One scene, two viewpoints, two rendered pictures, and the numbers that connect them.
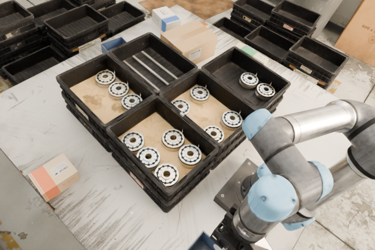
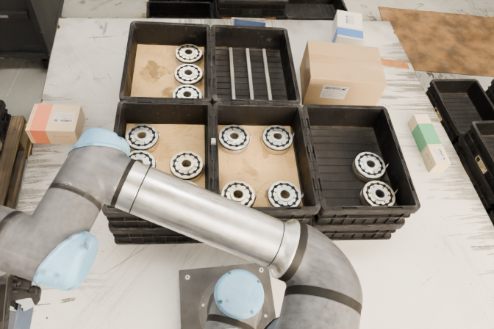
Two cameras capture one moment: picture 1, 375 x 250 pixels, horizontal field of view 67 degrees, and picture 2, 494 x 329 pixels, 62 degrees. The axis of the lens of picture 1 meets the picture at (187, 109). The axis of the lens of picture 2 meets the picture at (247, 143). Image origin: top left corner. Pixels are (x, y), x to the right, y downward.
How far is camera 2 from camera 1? 0.62 m
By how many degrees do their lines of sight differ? 25
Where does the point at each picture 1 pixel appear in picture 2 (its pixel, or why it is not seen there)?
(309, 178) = (33, 240)
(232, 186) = (212, 277)
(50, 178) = (46, 121)
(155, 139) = (170, 153)
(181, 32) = (337, 53)
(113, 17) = (310, 5)
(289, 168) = (37, 212)
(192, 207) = (148, 263)
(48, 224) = not seen: hidden behind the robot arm
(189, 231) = (117, 284)
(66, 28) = not seen: outside the picture
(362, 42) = not seen: outside the picture
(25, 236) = not seen: hidden behind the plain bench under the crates
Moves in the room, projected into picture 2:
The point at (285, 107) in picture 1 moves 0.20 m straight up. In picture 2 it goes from (409, 247) to (438, 221)
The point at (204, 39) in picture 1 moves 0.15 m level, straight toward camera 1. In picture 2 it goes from (361, 78) to (334, 93)
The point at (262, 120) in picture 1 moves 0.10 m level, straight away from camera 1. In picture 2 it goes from (87, 141) to (158, 128)
